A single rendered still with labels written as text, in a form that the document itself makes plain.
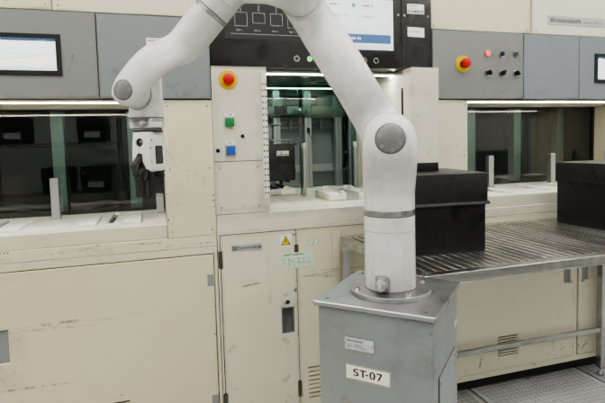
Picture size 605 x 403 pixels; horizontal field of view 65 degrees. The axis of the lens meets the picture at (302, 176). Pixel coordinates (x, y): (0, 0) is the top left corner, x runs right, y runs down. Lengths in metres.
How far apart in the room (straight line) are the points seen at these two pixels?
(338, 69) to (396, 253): 0.44
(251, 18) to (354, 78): 0.77
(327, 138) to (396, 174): 1.73
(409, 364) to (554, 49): 1.68
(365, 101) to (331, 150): 1.65
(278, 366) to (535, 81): 1.60
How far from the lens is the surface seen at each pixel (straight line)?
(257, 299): 1.84
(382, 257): 1.12
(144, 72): 1.17
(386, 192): 1.09
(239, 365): 1.91
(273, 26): 1.81
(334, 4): 1.91
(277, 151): 2.30
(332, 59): 1.12
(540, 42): 2.38
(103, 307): 1.80
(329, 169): 2.77
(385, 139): 1.03
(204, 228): 1.75
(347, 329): 1.13
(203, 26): 1.21
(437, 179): 1.53
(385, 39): 1.96
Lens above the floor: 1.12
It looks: 4 degrees down
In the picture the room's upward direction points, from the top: 2 degrees counter-clockwise
